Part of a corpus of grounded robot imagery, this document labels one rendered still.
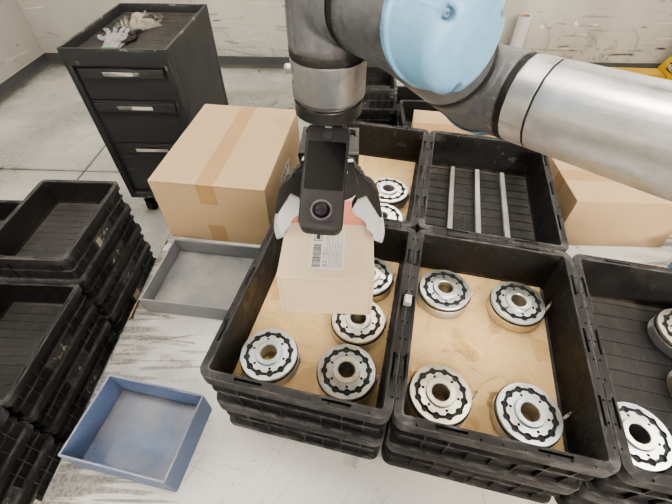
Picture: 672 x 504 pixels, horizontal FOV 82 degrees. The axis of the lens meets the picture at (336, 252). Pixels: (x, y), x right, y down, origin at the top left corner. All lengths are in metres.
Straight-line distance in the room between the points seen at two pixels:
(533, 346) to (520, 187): 0.50
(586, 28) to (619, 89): 3.91
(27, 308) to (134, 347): 0.76
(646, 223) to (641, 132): 0.96
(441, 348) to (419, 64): 0.58
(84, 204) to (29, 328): 0.51
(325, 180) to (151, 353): 0.68
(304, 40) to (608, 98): 0.24
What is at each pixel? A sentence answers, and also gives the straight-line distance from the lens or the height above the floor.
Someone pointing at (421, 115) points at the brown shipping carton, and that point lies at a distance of 1.36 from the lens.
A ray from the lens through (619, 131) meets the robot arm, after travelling 0.35.
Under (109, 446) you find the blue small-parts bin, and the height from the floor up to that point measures 0.70.
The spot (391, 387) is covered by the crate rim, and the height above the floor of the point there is 0.93.
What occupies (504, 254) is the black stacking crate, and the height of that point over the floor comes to 0.91.
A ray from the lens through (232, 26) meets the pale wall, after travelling 3.95.
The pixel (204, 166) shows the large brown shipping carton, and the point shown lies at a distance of 1.07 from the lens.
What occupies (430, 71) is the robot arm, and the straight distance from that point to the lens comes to 0.28.
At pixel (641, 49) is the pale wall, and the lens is 4.58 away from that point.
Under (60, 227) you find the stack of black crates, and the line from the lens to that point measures 1.76.
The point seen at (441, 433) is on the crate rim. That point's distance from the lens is 0.60.
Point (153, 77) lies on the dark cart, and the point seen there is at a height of 0.79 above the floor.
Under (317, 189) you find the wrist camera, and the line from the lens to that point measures 0.39.
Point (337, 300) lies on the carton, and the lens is 0.50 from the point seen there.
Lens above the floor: 1.49
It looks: 48 degrees down
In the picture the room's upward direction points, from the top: straight up
